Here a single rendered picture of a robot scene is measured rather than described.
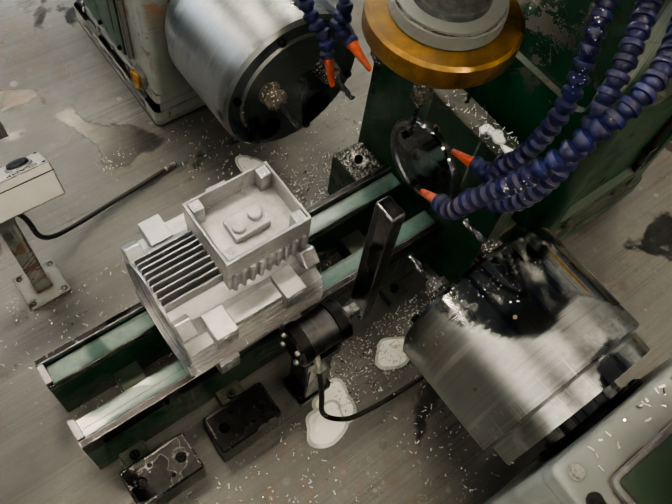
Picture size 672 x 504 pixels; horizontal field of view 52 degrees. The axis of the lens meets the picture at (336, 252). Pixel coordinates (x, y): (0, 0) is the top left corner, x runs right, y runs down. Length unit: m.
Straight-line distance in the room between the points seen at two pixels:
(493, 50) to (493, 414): 0.41
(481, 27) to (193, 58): 0.48
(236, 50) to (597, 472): 0.70
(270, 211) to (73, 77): 0.70
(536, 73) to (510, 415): 0.47
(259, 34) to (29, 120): 0.57
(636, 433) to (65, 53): 1.22
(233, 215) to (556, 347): 0.41
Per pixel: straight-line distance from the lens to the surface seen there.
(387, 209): 0.73
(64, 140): 1.38
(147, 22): 1.19
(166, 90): 1.31
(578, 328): 0.83
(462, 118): 0.97
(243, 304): 0.87
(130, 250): 0.89
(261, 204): 0.88
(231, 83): 1.03
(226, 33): 1.04
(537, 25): 1.00
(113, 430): 0.98
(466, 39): 0.76
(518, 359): 0.81
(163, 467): 1.02
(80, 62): 1.50
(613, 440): 0.80
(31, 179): 0.99
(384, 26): 0.78
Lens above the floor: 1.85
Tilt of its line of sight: 60 degrees down
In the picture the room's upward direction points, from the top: 11 degrees clockwise
